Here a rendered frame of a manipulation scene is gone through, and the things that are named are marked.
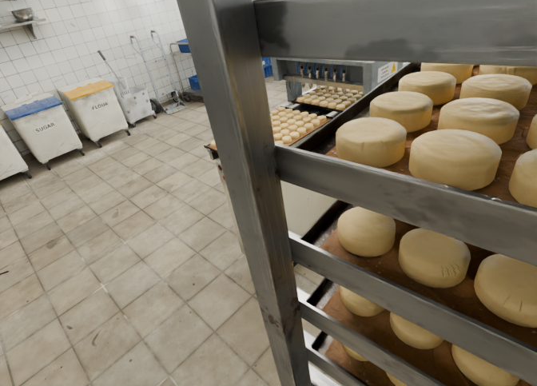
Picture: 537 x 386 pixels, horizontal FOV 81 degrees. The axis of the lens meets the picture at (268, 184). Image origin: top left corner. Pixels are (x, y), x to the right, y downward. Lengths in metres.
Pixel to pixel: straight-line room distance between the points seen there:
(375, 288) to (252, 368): 1.60
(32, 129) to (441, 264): 4.49
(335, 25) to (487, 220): 0.12
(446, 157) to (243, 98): 0.13
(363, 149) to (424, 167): 0.04
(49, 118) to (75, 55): 1.11
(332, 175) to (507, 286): 0.14
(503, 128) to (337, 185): 0.12
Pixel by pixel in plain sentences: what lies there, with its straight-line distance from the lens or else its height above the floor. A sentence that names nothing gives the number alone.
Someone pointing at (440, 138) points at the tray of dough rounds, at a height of 1.51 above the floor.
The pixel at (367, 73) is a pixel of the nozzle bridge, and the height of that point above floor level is 1.13.
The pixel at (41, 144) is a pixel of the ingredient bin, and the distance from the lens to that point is 4.64.
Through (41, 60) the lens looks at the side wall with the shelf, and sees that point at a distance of 5.20.
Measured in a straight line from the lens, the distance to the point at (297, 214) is 1.86.
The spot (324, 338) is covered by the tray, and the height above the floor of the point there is 1.22.
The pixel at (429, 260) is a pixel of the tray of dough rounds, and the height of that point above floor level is 1.42.
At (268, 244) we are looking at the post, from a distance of 0.25.
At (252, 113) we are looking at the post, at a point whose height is 1.55.
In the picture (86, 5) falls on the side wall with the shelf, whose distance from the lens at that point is 5.38.
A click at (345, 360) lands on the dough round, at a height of 1.22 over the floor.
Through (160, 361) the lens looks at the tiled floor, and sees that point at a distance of 2.01.
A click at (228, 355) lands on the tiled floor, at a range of 1.89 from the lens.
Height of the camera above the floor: 1.62
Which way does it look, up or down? 34 degrees down
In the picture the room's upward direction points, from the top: 10 degrees counter-clockwise
